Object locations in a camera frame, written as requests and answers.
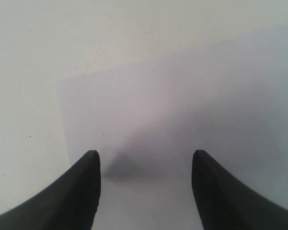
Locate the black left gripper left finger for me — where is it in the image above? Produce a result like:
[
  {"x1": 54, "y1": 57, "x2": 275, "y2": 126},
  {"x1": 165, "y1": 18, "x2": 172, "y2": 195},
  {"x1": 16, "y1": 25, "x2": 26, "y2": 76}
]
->
[{"x1": 0, "y1": 150, "x2": 101, "y2": 230}]

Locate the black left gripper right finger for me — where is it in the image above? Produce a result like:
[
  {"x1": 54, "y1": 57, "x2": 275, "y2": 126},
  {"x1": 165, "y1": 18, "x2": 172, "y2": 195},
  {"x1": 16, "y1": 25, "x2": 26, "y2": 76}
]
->
[{"x1": 192, "y1": 150, "x2": 288, "y2": 230}]

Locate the white paper with square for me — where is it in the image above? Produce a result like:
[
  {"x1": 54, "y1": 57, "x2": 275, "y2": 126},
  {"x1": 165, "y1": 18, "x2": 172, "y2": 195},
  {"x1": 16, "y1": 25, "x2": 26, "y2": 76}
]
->
[{"x1": 57, "y1": 24, "x2": 288, "y2": 230}]

